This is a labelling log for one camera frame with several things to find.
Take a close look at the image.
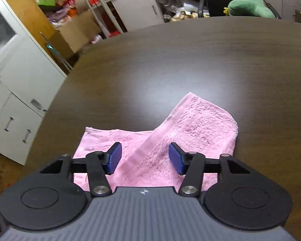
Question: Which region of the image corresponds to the white tall cupboard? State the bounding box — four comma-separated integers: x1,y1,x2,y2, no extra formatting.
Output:
0,0,66,165

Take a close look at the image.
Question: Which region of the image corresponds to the green cushion on chair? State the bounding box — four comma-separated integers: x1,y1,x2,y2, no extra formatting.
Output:
223,0,276,18

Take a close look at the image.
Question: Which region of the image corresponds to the pink terry towel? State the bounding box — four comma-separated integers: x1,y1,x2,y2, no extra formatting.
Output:
74,93,238,189

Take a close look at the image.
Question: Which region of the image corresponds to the cardboard box on floor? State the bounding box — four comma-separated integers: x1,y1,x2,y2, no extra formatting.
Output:
57,10,101,53

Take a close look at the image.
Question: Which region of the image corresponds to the white low cabinet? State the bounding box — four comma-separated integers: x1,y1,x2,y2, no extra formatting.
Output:
90,0,301,33

